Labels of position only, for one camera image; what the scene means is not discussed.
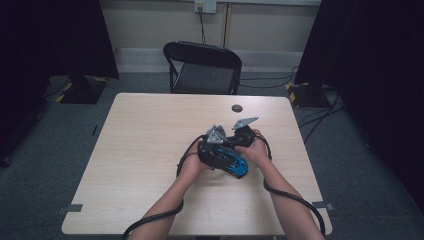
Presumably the white wall socket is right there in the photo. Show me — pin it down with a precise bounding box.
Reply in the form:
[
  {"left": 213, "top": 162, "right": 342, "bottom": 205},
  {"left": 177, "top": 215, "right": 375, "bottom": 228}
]
[{"left": 194, "top": 0, "right": 218, "bottom": 15}]

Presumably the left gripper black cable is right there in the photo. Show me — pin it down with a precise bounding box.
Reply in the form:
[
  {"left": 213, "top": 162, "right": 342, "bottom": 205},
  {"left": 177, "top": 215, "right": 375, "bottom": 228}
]
[{"left": 121, "top": 134, "right": 208, "bottom": 240}]

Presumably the black folding chair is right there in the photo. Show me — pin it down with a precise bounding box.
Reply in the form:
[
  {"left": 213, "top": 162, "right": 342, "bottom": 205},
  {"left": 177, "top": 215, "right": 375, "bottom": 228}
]
[{"left": 162, "top": 40, "right": 243, "bottom": 96}]

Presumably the thin vertical wall conduit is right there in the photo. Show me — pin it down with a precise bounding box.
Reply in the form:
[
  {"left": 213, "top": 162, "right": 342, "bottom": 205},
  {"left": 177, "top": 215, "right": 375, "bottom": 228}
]
[{"left": 222, "top": 2, "right": 232, "bottom": 48}]

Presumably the person's left hand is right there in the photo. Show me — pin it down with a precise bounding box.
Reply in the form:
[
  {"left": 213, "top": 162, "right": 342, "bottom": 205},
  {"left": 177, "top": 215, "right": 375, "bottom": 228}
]
[{"left": 181, "top": 139, "right": 210, "bottom": 178}]

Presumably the black curtain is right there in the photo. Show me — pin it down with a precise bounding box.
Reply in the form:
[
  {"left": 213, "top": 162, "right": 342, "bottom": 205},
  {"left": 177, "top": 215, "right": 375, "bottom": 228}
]
[
  {"left": 0, "top": 0, "right": 120, "bottom": 168},
  {"left": 294, "top": 0, "right": 424, "bottom": 214}
]

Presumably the person's right hand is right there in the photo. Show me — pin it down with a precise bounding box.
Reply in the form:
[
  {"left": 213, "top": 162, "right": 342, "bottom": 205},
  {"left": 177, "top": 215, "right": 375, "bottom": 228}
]
[{"left": 234, "top": 128, "right": 271, "bottom": 168}]

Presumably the black stand base yellow tape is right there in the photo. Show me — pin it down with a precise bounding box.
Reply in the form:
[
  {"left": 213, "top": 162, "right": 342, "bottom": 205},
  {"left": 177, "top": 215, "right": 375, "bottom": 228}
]
[
  {"left": 55, "top": 75, "right": 108, "bottom": 105},
  {"left": 285, "top": 81, "right": 332, "bottom": 109}
]

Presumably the blue and black toy car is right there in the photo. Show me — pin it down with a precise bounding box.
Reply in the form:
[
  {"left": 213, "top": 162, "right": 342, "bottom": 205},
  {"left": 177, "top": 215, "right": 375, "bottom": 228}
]
[{"left": 208, "top": 145, "right": 250, "bottom": 180}]

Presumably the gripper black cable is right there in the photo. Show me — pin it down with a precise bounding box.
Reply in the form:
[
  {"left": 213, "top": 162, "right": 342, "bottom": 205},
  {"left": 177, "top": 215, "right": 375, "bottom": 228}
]
[
  {"left": 254, "top": 132, "right": 327, "bottom": 237},
  {"left": 121, "top": 134, "right": 208, "bottom": 240}
]

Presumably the black floor cable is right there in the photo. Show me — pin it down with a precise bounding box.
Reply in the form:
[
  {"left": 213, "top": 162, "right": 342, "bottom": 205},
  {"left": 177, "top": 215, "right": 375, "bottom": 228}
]
[
  {"left": 239, "top": 65, "right": 300, "bottom": 90},
  {"left": 297, "top": 91, "right": 346, "bottom": 145}
]

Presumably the black wall socket cable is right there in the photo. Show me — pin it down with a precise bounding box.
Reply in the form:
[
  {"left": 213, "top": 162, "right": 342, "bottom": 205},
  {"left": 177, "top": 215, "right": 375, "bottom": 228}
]
[{"left": 198, "top": 6, "right": 208, "bottom": 45}]

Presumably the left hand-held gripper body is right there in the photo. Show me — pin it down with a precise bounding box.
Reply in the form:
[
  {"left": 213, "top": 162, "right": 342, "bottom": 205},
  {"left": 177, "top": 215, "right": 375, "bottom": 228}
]
[{"left": 198, "top": 124, "right": 231, "bottom": 168}]

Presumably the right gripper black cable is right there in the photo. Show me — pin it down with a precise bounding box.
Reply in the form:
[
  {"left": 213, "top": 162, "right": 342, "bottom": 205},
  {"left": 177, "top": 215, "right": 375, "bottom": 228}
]
[{"left": 254, "top": 132, "right": 327, "bottom": 237}]

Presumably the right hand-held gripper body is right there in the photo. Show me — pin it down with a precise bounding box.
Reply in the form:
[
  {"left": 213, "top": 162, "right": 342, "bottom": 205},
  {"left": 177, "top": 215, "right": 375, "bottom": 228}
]
[{"left": 227, "top": 116, "right": 260, "bottom": 148}]

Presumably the grey tape strip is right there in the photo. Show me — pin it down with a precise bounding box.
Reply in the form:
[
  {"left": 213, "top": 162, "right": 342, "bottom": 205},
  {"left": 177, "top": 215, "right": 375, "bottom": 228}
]
[
  {"left": 311, "top": 200, "right": 335, "bottom": 212},
  {"left": 57, "top": 203, "right": 84, "bottom": 215}
]

